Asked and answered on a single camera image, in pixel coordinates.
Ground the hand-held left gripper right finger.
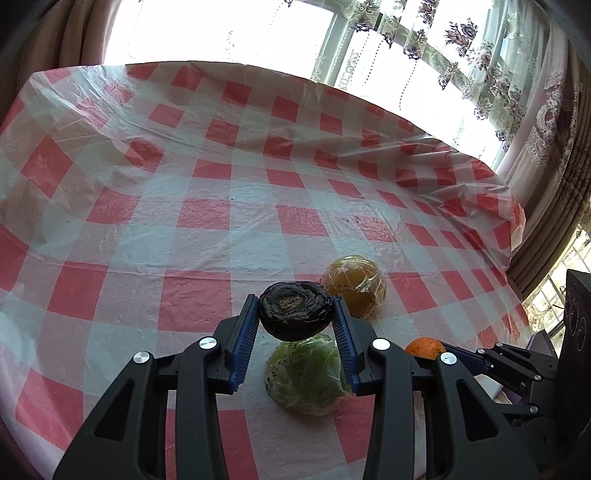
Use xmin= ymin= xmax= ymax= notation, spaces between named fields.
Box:
xmin=330 ymin=295 xmax=541 ymax=480

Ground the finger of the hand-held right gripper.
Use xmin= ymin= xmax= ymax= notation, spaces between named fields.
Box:
xmin=441 ymin=342 xmax=559 ymax=386
xmin=494 ymin=385 xmax=561 ymax=423

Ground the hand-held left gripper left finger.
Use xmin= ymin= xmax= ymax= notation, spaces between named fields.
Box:
xmin=53 ymin=294 xmax=262 ymax=480

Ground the small tangerine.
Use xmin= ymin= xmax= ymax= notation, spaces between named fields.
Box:
xmin=404 ymin=337 xmax=448 ymax=361

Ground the wrapped brownish yellow fruit half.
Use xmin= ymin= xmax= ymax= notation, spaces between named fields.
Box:
xmin=322 ymin=255 xmax=389 ymax=319

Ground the red white checked plastic tablecloth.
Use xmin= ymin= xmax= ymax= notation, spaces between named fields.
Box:
xmin=0 ymin=62 xmax=529 ymax=480

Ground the brown pleated curtain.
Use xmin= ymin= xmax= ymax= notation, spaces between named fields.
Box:
xmin=508 ymin=69 xmax=591 ymax=298

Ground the pink embroidered curtain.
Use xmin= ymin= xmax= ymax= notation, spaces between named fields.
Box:
xmin=492 ymin=28 xmax=583 ymax=197

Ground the window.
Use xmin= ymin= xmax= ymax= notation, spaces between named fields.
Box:
xmin=104 ymin=0 xmax=515 ymax=162

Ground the floral lace curtain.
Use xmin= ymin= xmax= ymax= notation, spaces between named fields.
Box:
xmin=311 ymin=0 xmax=555 ymax=158

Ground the plain beige curtain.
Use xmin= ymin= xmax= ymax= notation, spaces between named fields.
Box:
xmin=0 ymin=0 xmax=122 ymax=75

